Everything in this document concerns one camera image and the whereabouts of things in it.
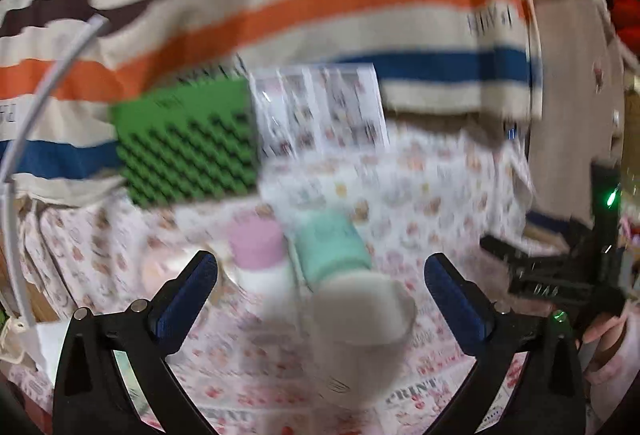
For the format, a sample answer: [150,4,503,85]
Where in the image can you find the person's right hand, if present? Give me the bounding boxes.
[576,310,640,435]

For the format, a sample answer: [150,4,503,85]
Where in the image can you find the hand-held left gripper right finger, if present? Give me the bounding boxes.
[424,252,587,435]

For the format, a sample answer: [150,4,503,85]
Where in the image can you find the white cable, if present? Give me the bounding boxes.
[0,14,109,331]

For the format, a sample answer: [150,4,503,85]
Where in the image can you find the red object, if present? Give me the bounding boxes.
[610,0,640,52]

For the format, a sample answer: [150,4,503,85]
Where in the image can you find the pink and white cup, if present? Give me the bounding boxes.
[227,217,297,297]

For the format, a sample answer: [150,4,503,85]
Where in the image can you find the mint green cup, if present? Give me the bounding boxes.
[290,209,374,292]

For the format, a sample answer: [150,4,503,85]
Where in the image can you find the striped blanket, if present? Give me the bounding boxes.
[0,0,547,212]

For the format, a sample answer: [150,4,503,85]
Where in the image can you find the floral printed bedsheet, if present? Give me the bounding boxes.
[0,125,567,435]

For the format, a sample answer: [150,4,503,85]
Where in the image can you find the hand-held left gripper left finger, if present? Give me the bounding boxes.
[52,251,219,435]

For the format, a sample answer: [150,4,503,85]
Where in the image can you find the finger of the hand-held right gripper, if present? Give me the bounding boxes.
[507,265,601,308]
[480,234,568,272]

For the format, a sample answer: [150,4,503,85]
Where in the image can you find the clear printed plastic packet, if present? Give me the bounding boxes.
[250,62,391,162]

